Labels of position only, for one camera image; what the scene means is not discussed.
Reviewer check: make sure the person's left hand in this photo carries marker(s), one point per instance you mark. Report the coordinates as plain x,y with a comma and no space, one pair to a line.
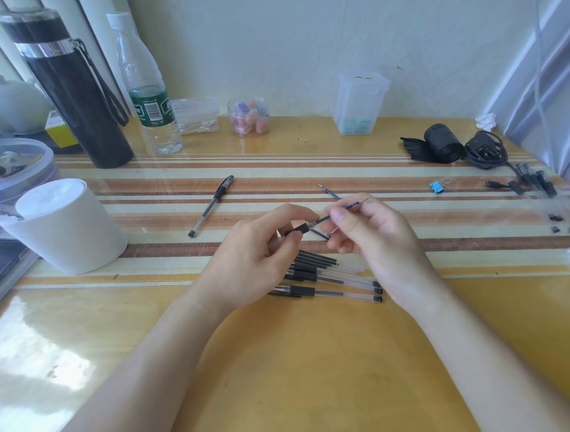
242,262

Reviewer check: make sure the person's right hand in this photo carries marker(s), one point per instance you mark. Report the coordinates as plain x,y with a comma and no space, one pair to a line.
387,249

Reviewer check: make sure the person's right thumb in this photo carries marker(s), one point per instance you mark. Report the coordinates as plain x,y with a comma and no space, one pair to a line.
342,220

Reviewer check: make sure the person's left thumb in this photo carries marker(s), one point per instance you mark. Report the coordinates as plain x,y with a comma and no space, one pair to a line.
285,240

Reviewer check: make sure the thin pen refill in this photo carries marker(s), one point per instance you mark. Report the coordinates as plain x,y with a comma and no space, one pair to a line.
352,206
329,192

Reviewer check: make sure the black pen grip section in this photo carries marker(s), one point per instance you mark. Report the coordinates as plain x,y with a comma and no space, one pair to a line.
304,227

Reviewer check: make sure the person's left forearm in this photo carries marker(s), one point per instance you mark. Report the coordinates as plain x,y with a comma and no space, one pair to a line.
160,356

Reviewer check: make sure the person's right forearm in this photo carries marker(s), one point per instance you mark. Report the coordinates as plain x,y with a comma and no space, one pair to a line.
472,356

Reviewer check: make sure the pile of black gel pens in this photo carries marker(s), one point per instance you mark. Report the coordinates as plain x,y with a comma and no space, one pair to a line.
331,280

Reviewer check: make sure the black capped gel pen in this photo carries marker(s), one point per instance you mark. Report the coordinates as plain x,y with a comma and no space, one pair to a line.
213,204

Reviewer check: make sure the blue binder clip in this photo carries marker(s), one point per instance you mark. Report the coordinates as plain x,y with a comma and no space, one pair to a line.
437,187

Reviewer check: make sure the translucent plastic lidded box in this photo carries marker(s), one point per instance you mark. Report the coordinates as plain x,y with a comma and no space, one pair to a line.
360,102

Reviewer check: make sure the striped table mat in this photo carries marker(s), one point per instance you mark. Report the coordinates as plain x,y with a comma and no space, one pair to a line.
467,227

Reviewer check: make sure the clear jar of colourful erasers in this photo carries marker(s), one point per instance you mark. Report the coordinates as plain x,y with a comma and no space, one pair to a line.
248,118

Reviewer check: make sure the clear box of cotton swabs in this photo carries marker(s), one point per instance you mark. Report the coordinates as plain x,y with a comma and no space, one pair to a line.
196,116

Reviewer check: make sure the white crumpled tissue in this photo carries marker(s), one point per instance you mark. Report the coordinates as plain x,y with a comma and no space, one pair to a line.
486,121

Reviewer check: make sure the clear water bottle green label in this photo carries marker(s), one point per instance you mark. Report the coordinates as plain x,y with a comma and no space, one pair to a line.
149,102

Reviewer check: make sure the clear bag of pen parts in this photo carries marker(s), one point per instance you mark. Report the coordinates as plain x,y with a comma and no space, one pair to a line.
541,187

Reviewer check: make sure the white paper cup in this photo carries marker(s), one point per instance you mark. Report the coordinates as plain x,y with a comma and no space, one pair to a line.
67,227

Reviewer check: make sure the yellow small box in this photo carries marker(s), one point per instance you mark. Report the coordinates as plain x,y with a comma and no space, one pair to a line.
60,133

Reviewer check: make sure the clear round lidded container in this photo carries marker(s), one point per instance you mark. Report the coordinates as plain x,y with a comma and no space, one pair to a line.
24,162

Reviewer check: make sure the dark flat tray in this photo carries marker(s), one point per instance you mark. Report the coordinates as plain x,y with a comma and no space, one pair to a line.
11,267

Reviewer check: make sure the pale green round pot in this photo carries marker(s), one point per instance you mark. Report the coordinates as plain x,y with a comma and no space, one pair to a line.
22,109

